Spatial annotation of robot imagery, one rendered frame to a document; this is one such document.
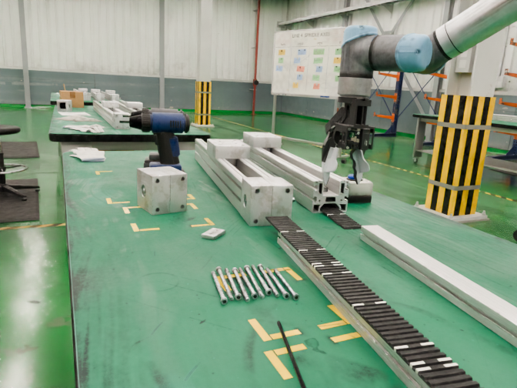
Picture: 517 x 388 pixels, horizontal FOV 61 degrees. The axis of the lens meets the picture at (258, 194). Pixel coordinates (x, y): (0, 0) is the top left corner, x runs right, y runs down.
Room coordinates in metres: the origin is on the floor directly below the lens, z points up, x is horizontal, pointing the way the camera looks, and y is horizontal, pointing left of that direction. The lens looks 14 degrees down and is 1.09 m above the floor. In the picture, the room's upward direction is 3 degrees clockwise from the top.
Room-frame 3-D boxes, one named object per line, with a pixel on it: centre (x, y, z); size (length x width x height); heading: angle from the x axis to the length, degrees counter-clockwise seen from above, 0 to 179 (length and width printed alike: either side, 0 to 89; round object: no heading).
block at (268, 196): (1.01, -0.03, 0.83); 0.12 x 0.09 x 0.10; 107
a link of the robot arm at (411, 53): (0.99, -0.29, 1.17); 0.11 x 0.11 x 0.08; 49
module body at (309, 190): (1.49, -0.07, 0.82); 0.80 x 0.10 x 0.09; 17
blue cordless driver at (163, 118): (1.30, 0.32, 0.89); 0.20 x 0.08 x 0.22; 108
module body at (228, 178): (1.43, 0.11, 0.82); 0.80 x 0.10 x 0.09; 17
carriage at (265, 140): (1.73, 0.00, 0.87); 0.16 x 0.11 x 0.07; 17
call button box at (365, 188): (1.25, -0.27, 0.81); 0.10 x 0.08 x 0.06; 107
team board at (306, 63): (7.02, -0.68, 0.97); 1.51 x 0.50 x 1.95; 45
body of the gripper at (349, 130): (1.03, -0.21, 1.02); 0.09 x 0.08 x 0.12; 17
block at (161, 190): (1.07, 0.23, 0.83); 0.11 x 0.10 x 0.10; 126
